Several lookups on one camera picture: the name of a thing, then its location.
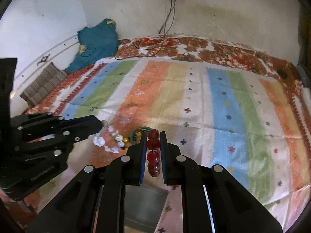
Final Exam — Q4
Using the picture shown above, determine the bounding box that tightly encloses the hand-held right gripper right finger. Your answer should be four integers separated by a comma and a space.
160, 131, 283, 233

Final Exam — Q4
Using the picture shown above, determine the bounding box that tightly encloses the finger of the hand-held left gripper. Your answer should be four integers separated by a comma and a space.
10, 112, 103, 142
13, 126, 101, 163

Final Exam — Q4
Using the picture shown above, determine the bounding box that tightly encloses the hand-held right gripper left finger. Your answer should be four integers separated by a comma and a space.
27, 132, 148, 233

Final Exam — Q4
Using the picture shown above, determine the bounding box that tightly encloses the red bead bracelet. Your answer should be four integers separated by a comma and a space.
146, 129, 161, 177

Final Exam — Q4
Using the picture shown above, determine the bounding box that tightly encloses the clear pink bead bracelet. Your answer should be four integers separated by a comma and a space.
92, 120, 125, 154

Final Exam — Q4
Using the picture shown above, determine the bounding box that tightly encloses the grey metal box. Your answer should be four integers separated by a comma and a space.
124, 184, 170, 231

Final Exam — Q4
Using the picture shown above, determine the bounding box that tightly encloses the green bangle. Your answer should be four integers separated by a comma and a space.
129, 126, 152, 143

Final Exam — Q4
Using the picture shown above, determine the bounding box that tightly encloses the striped brown pillow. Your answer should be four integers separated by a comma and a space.
20, 62, 68, 107

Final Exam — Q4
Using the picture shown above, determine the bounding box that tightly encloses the white wooden headboard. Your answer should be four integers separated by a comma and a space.
9, 33, 80, 102

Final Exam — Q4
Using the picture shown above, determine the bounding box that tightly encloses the striped woven mat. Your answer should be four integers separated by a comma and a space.
39, 58, 311, 233

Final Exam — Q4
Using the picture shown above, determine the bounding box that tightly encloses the teal cloth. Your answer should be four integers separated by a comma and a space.
65, 18, 119, 74

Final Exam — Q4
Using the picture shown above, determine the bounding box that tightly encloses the brown floral blanket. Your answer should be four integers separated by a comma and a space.
0, 35, 311, 233

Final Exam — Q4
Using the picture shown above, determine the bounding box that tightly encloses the hanging curtain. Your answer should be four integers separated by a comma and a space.
298, 2, 311, 66

